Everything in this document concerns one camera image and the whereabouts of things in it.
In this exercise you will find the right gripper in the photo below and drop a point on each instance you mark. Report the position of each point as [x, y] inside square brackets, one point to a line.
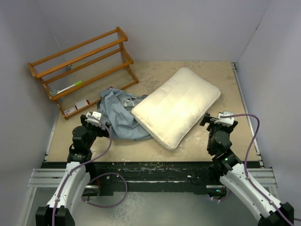
[207, 119]

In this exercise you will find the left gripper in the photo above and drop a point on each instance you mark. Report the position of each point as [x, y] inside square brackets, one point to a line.
[101, 133]

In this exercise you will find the grey striped pillowcase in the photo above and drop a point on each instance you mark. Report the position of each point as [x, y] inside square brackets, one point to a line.
[116, 106]

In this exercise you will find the cream pillow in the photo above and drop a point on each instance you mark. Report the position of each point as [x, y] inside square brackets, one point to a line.
[174, 108]

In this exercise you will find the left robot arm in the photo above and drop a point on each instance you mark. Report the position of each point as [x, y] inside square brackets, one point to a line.
[79, 168]

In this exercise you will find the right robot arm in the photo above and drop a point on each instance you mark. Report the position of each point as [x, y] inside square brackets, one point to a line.
[233, 173]

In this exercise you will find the flat red white box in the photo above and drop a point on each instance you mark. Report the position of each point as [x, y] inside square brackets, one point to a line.
[70, 111]

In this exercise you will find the green marker pen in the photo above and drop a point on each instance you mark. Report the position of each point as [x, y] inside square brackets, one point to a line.
[69, 87]

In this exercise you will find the wooden shelf rack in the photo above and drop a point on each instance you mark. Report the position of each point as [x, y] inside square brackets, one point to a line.
[83, 61]

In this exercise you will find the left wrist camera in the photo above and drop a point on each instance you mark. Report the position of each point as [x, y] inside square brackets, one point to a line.
[94, 118]

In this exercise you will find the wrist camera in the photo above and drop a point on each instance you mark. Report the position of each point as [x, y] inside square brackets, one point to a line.
[94, 118]
[225, 118]

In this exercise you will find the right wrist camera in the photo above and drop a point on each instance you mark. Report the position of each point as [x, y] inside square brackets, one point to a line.
[225, 118]

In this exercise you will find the left aluminium frame rail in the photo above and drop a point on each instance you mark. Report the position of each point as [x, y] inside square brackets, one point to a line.
[41, 178]

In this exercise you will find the aluminium frame rail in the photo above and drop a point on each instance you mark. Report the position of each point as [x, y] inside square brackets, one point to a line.
[41, 178]
[264, 176]

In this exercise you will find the right aluminium frame rail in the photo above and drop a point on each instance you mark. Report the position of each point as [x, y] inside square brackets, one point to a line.
[264, 176]

